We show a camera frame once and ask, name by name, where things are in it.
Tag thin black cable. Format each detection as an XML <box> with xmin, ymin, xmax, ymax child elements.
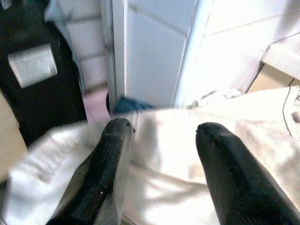
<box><xmin>282</xmin><ymin>83</ymin><xmax>293</xmax><ymax>138</ymax></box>

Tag white countertop with wooden cabinet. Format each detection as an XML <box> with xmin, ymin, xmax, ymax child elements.
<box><xmin>245</xmin><ymin>31</ymin><xmax>300</xmax><ymax>94</ymax></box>

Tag white cloth garment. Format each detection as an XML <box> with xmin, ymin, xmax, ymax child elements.
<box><xmin>0</xmin><ymin>88</ymin><xmax>300</xmax><ymax>225</ymax></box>

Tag white door frame post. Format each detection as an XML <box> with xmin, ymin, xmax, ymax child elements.
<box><xmin>101</xmin><ymin>0</ymin><xmax>214</xmax><ymax>111</ymax></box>

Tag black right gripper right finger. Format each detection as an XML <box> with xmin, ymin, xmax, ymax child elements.
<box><xmin>195</xmin><ymin>122</ymin><xmax>300</xmax><ymax>225</ymax></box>

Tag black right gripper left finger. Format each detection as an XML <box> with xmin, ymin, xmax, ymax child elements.
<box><xmin>46</xmin><ymin>118</ymin><xmax>136</xmax><ymax>225</ymax></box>

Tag blue cloth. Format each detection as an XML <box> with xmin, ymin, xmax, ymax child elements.
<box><xmin>113</xmin><ymin>95</ymin><xmax>155</xmax><ymax>113</ymax></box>

